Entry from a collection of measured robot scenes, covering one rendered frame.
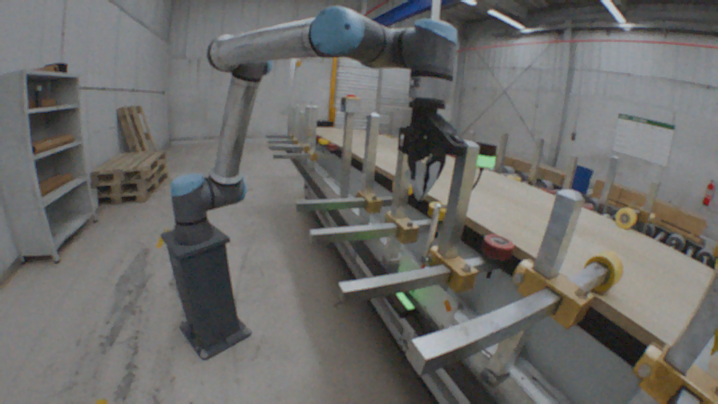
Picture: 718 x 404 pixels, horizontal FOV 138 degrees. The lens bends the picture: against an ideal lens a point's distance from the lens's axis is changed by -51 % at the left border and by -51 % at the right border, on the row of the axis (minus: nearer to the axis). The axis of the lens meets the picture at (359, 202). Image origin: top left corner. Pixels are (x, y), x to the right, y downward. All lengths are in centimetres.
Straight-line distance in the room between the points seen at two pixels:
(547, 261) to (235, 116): 104
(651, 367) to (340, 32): 68
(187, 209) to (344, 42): 95
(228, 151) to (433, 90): 86
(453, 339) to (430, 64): 47
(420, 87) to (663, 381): 61
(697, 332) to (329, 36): 68
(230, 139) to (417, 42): 81
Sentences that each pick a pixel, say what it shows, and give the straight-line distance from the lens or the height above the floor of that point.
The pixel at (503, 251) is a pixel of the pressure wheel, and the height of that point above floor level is 90.
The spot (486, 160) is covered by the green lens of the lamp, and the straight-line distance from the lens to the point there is 62.
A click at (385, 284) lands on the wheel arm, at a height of 86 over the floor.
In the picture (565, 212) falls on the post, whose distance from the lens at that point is 46.
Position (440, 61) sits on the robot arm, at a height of 129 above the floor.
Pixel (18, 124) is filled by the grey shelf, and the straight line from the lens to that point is 277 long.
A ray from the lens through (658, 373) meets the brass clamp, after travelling 46.
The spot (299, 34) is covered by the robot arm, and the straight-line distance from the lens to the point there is 61.
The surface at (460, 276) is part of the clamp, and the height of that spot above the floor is 87.
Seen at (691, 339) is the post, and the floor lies 101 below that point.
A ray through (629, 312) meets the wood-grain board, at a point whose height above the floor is 90.
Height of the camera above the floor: 118
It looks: 19 degrees down
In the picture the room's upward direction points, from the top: 5 degrees clockwise
